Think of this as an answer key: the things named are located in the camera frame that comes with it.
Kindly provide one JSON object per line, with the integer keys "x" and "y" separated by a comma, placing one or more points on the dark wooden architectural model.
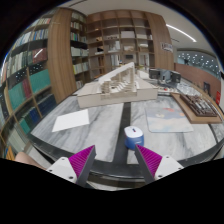
{"x": 196, "y": 109}

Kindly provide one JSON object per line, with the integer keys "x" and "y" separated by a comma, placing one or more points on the white architectural building model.
{"x": 121, "y": 85}

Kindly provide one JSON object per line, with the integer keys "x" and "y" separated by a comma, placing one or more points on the wooden back wall shelving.
{"x": 104, "y": 41}

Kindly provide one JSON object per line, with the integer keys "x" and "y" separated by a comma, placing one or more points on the pastel illustrated mouse pad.
{"x": 167, "y": 120}

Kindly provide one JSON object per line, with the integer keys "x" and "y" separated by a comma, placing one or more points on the black computer monitor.
{"x": 154, "y": 73}
{"x": 175, "y": 76}

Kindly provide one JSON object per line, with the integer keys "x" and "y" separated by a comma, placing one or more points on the white sheet of paper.
{"x": 71, "y": 120}

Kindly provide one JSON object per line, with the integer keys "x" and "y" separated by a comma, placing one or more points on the black computer monitor left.
{"x": 154, "y": 73}

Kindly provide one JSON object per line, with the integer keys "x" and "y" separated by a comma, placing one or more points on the wooden panel column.
{"x": 59, "y": 55}

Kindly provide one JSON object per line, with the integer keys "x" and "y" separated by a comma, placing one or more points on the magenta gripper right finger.
{"x": 154, "y": 166}

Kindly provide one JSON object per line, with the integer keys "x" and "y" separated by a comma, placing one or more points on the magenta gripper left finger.
{"x": 76, "y": 168}

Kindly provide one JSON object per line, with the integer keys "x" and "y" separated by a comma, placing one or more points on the left bookshelf with books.
{"x": 25, "y": 87}

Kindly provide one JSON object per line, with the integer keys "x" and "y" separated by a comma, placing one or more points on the black computer monitor right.
{"x": 175, "y": 76}

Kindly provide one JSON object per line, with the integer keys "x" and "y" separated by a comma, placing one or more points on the blue and white computer mouse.
{"x": 133, "y": 136}

